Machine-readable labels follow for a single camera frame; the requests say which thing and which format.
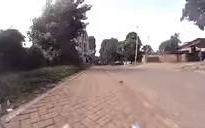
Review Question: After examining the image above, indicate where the pale building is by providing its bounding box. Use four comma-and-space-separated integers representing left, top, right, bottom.
75, 29, 91, 64

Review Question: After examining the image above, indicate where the reddish grey road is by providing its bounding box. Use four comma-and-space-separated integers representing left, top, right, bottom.
93, 61, 205, 128

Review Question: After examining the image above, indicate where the large dark tree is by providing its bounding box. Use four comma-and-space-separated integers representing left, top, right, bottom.
27, 0, 93, 66

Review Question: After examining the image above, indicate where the dark hedge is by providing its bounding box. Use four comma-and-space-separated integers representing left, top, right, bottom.
0, 23, 54, 76

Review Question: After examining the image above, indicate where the pale boundary wall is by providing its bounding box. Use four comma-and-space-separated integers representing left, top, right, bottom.
142, 53, 188, 64

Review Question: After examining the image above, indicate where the overhanging tree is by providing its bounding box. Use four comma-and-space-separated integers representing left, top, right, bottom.
180, 0, 205, 34

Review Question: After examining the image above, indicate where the pale kerb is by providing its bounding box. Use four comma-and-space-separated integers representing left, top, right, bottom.
1, 69, 86, 124

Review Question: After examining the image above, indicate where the vehicle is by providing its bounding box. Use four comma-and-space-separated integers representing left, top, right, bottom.
113, 60, 125, 66

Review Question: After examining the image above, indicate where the group of dark trees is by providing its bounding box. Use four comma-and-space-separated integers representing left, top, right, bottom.
99, 31, 144, 65

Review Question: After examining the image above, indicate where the low green plant verge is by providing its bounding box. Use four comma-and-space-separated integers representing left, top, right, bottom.
0, 64, 86, 114

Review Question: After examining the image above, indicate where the low house with roof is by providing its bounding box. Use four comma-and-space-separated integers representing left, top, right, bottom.
177, 37, 205, 63

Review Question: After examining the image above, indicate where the tree behind house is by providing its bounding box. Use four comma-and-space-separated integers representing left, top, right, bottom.
158, 32, 183, 54

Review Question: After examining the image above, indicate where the dirt and grass verge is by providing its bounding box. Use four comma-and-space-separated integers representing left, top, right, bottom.
179, 61, 205, 75

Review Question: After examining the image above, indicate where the red brick path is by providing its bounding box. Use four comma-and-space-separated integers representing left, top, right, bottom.
3, 66, 148, 128

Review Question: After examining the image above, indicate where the pale utility pole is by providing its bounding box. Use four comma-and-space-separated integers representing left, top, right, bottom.
133, 25, 140, 65

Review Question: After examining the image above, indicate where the small tree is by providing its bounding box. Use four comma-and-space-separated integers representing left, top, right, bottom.
141, 44, 155, 56

